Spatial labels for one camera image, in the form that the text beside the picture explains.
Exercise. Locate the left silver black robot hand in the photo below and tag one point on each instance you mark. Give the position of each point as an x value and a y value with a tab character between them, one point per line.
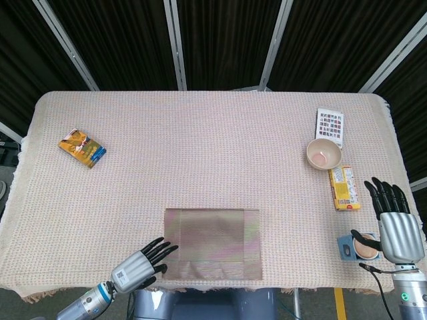
131	273

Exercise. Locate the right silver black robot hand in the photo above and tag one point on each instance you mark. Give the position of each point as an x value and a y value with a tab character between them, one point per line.
400	236

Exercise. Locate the brown woven placemat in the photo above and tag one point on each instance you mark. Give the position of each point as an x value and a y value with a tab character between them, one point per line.
213	240

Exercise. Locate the pink bowl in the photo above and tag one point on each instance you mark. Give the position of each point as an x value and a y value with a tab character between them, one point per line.
324	155

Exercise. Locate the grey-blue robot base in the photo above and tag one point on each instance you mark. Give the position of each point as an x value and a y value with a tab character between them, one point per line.
207	306

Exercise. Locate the blue box with round lid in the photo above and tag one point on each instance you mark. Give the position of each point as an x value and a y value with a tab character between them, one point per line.
345	248

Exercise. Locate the yellow snack box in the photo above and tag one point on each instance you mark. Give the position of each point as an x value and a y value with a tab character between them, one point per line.
343	188

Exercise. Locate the yellow pole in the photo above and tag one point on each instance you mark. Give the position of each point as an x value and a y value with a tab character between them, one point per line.
339	300

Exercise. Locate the metal table leg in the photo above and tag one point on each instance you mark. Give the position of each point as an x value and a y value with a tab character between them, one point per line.
296	305

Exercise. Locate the white box with picture grid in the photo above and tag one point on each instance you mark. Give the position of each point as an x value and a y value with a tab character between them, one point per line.
329	125

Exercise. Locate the orange snack box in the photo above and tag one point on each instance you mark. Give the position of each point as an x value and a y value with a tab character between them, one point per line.
81	148

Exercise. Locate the beige woven tablecloth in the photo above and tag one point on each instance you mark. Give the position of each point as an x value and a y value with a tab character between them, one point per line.
200	133

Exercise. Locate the black equipment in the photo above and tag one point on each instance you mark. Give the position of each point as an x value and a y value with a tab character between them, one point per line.
6	153

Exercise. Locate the dark pleated curtain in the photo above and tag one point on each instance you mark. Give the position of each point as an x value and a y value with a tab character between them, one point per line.
227	40

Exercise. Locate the aluminium frame post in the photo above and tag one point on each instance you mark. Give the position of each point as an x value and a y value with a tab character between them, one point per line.
393	56
275	45
65	45
420	186
176	46
8	130

